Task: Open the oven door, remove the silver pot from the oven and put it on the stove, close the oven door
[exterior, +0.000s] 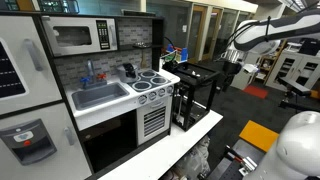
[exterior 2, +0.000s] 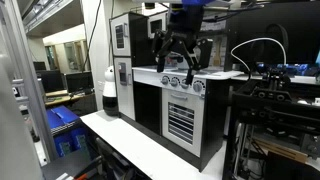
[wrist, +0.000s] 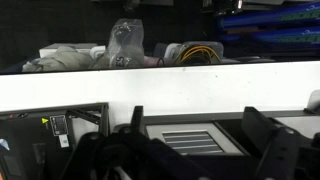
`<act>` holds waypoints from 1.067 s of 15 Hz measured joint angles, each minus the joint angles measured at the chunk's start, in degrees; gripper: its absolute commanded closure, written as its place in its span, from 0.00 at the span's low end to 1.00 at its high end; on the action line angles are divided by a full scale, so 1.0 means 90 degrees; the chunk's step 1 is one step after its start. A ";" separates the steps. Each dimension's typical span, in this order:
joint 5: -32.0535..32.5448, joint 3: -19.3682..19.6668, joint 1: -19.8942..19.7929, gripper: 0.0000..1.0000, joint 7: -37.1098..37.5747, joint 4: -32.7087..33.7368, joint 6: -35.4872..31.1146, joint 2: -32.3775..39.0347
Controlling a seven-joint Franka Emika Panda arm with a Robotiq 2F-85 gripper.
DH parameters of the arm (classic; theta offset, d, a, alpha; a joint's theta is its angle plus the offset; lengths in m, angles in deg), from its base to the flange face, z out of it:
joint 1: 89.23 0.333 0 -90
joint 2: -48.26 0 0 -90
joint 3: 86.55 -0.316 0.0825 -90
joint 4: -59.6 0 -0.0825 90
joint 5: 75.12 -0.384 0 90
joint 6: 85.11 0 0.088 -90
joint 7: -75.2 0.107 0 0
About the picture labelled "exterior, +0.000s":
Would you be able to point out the white cabinet with glass doors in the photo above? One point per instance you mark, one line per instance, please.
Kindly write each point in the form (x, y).
(300, 71)

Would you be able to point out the red floor mat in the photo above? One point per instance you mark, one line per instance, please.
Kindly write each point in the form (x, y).
(255, 91)

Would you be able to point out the silver dish on shelf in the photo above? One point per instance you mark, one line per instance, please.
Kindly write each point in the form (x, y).
(142, 45)

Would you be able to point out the white toy kitchen unit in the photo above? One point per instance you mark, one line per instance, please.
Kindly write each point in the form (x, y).
(100, 115)

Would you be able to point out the black bag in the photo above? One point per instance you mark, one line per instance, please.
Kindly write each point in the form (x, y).
(310, 46)

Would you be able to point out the wooden bookshelf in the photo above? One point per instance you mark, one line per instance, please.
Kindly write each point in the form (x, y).
(266, 66)

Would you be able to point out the black bar on kitchen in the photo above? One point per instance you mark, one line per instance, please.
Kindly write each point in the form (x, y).
(138, 13)

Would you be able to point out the blue plastic part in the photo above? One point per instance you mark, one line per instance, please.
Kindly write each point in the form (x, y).
(184, 54)
(170, 48)

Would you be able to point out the wooden spatula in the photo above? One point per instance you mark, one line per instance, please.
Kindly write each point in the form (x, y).
(144, 61)

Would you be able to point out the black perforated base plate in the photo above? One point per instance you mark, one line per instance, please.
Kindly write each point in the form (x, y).
(230, 170)

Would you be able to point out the white fridge door with window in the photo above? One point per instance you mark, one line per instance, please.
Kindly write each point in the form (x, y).
(40, 86)

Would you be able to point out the grey pot with black lid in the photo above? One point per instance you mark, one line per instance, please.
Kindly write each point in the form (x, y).
(126, 73)

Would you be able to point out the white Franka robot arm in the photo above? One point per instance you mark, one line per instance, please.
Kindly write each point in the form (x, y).
(283, 30)

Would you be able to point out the black bench stand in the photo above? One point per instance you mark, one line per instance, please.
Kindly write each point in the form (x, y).
(293, 85)

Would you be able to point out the white oven door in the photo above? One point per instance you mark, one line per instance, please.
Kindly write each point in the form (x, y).
(145, 133)

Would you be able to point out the white toy microwave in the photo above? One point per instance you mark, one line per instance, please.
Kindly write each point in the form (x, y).
(93, 33)

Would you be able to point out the grey toy sink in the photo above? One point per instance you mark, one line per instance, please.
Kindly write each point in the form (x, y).
(100, 96)

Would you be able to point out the grey stove knob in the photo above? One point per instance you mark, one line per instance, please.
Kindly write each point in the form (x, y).
(161, 92)
(152, 96)
(142, 99)
(170, 89)

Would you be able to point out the white fridge door with dispenser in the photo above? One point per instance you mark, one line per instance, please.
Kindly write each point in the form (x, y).
(66, 160)

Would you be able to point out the clear plastic bag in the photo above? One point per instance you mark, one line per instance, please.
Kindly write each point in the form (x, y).
(195, 160)

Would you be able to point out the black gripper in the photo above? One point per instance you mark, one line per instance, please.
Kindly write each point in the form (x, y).
(231, 67)

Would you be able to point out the silver metal clamp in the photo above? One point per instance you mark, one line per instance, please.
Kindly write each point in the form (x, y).
(248, 165)

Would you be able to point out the grey toy faucet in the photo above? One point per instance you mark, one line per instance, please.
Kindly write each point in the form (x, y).
(90, 68)

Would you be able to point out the yellow floor mat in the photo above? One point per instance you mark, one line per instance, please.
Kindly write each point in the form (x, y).
(258, 135)

